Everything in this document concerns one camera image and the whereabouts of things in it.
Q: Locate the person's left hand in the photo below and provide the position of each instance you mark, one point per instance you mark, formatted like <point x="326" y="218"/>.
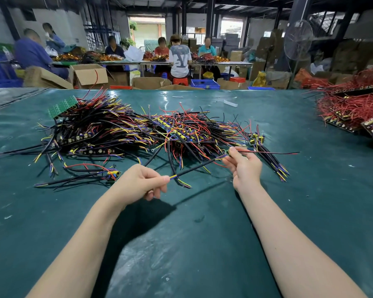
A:
<point x="133" y="183"/>

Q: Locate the person's right hand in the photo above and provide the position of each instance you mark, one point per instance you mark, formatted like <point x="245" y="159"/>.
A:
<point x="245" y="170"/>

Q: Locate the person's right thumb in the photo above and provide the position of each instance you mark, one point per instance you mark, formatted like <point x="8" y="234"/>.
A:
<point x="237" y="152"/>

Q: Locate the person's left thumb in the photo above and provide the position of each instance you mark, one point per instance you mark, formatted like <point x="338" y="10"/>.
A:
<point x="154" y="173"/>

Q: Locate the person's right forearm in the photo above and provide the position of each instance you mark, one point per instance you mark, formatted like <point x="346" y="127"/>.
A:
<point x="292" y="245"/>

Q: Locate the person's left forearm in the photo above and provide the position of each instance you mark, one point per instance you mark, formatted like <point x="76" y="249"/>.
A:
<point x="80" y="251"/>

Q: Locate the white plastic strip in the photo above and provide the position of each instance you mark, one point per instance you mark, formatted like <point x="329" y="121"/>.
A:
<point x="230" y="103"/>

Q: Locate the teal table cover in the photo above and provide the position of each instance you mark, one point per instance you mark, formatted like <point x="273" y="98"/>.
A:
<point x="186" y="232"/>

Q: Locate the shallow blue tray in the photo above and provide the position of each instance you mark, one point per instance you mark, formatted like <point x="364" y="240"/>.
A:
<point x="261" y="88"/>

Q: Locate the red plastic crate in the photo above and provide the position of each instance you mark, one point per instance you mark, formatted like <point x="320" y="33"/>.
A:
<point x="237" y="79"/>

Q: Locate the blue plastic crate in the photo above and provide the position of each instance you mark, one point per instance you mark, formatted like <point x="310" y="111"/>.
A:
<point x="205" y="84"/>

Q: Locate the yellow plastic bag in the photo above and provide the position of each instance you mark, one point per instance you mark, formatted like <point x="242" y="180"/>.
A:
<point x="259" y="80"/>

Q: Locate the low cardboard box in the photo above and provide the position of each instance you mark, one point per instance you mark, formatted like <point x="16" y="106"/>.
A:
<point x="149" y="83"/>

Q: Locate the red plastic stool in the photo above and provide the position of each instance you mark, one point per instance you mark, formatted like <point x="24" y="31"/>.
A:
<point x="180" y="81"/>

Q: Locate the small cardboard box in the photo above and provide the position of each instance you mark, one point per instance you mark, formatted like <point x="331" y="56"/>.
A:
<point x="236" y="55"/>

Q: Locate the orange plastic bag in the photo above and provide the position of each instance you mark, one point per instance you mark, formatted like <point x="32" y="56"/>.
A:
<point x="307" y="80"/>

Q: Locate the long white work table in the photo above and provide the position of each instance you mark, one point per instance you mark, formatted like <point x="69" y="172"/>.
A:
<point x="143" y="62"/>

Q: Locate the bare green circuit board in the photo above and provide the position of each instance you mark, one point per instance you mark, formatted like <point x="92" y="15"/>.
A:
<point x="62" y="106"/>

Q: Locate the open cardboard box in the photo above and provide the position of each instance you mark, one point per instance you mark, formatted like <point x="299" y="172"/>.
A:
<point x="90" y="76"/>

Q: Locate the flat cardboard box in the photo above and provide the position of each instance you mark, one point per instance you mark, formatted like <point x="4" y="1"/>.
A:
<point x="45" y="79"/>

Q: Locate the stack of cardboard boxes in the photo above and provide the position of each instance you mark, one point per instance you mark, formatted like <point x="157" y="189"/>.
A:
<point x="357" y="55"/>

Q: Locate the stack of blue crates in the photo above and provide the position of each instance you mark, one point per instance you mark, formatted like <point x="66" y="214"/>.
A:
<point x="0" y="72"/>

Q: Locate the standing pedestal fan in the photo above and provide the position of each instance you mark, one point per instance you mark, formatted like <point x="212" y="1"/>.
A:
<point x="298" y="40"/>

